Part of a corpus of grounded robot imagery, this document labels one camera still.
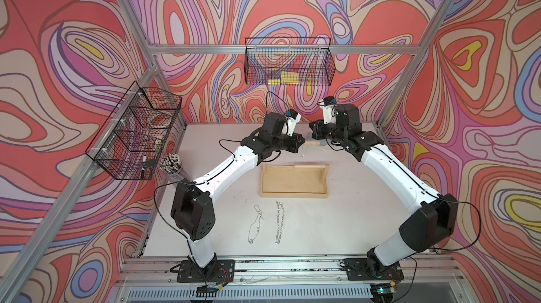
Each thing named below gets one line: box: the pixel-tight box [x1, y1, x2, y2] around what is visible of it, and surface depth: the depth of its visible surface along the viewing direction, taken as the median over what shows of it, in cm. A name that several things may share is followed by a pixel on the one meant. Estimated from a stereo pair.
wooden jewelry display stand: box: [259, 162, 330, 199], surface depth 98 cm
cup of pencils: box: [159, 152, 184, 175], surface depth 84 cm
